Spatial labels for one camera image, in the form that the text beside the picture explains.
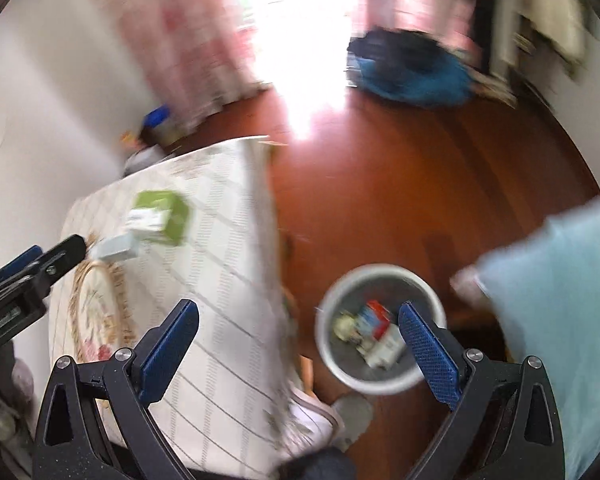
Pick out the green tissue box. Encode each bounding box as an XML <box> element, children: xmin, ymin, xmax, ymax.
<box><xmin>126</xmin><ymin>190</ymin><xmax>193</xmax><ymax>247</ymax></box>

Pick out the patterned white tablecloth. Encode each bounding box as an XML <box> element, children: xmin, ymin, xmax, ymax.
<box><xmin>47</xmin><ymin>136</ymin><xmax>301</xmax><ymax>480</ymax></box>

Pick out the red soda can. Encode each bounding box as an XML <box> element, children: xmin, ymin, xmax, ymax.
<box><xmin>357</xmin><ymin>300</ymin><xmax>396</xmax><ymax>341</ymax></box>

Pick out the grey slipper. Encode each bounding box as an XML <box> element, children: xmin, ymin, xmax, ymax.
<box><xmin>330</xmin><ymin>394</ymin><xmax>376</xmax><ymax>453</ymax></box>

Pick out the white barcode box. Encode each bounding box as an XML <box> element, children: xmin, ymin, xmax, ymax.
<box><xmin>362</xmin><ymin>327</ymin><xmax>406</xmax><ymax>368</ymax></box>

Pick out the white round waste bin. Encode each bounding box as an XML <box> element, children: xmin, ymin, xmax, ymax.
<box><xmin>315</xmin><ymin>263</ymin><xmax>448</xmax><ymax>395</ymax></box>

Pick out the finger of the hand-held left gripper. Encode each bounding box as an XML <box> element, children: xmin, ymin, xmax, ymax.
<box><xmin>27</xmin><ymin>235</ymin><xmax>87</xmax><ymax>296</ymax></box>
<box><xmin>0</xmin><ymin>246</ymin><xmax>43</xmax><ymax>296</ymax></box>

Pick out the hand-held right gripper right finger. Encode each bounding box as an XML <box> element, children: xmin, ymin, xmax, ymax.
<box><xmin>397</xmin><ymin>301</ymin><xmax>566</xmax><ymax>480</ymax></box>

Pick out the person's left leg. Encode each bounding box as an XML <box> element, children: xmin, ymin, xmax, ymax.
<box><xmin>279</xmin><ymin>447</ymin><xmax>357</xmax><ymax>480</ymax></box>

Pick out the pile of dark blue clothes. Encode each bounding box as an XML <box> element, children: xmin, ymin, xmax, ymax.
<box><xmin>347</xmin><ymin>27</ymin><xmax>473</xmax><ymax>108</ymax></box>

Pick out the small grey box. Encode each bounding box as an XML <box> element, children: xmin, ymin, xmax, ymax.
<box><xmin>92</xmin><ymin>232</ymin><xmax>141</xmax><ymax>262</ymax></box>

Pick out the patterned quilt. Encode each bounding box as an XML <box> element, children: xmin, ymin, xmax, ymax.
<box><xmin>450</xmin><ymin>265</ymin><xmax>487</xmax><ymax>307</ymax></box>

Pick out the light blue blanket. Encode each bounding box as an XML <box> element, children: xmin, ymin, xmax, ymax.
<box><xmin>477</xmin><ymin>200</ymin><xmax>600</xmax><ymax>480</ymax></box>

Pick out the yellow container with blue lid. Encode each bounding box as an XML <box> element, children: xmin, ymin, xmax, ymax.
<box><xmin>144</xmin><ymin>105</ymin><xmax>182</xmax><ymax>144</ymax></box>

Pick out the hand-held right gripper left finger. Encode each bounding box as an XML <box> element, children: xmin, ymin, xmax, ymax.
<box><xmin>32</xmin><ymin>299</ymin><xmax>201</xmax><ymax>480</ymax></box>

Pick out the yellow snack packet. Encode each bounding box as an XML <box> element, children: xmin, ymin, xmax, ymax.
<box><xmin>332</xmin><ymin>310</ymin><xmax>362</xmax><ymax>346</ymax></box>

